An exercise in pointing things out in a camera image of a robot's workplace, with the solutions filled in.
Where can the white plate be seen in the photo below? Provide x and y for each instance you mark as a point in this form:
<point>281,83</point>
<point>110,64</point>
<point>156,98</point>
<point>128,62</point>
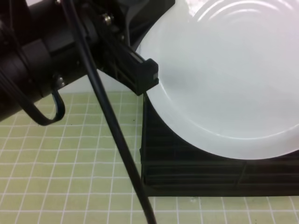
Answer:
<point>229,75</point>

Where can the black wire dish rack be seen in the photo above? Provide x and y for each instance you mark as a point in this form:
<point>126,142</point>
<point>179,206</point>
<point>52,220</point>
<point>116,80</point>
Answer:
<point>172,167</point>

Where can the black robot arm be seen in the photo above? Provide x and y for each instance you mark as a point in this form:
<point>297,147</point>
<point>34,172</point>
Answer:
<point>38,54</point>

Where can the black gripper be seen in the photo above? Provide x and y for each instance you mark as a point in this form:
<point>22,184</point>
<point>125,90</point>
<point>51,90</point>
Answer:
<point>121,25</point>

